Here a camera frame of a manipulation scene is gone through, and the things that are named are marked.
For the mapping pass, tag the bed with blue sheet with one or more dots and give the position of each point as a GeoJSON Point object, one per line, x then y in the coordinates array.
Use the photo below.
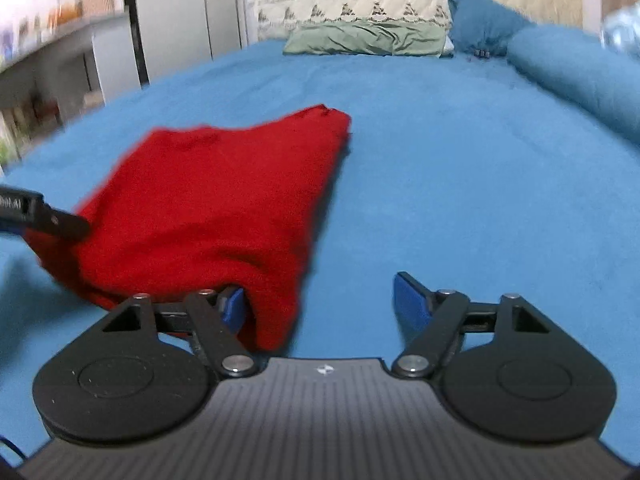
{"type": "Point", "coordinates": [450, 185]}

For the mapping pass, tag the blue pillow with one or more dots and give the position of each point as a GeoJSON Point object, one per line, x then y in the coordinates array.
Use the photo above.
{"type": "Point", "coordinates": [485, 22]}

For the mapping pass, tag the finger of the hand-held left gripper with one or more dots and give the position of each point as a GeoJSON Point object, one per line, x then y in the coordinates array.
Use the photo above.
{"type": "Point", "coordinates": [65, 225]}

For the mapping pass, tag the white shelf desk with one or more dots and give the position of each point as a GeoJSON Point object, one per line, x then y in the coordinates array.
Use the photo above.
{"type": "Point", "coordinates": [65, 60]}

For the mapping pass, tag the light blue blanket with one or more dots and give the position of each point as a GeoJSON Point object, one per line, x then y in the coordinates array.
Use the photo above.
{"type": "Point", "coordinates": [625, 27]}

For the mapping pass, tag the grey and white wardrobe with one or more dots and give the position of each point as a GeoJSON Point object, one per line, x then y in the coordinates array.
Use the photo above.
{"type": "Point", "coordinates": [180, 15]}

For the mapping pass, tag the green pillow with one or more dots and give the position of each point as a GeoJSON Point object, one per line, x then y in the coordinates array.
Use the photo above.
{"type": "Point", "coordinates": [360, 40]}

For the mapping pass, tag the blue duvet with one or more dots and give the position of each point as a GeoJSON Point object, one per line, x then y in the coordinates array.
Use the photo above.
{"type": "Point", "coordinates": [575, 70]}

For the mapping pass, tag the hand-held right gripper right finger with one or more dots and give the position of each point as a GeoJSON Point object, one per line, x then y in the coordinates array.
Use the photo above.
{"type": "Point", "coordinates": [409, 305]}

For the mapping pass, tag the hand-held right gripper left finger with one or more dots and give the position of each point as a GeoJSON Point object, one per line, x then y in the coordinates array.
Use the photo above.
{"type": "Point", "coordinates": [232, 311]}

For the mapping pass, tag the red knit sweater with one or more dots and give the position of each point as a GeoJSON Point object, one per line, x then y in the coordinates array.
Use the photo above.
{"type": "Point", "coordinates": [200, 200]}

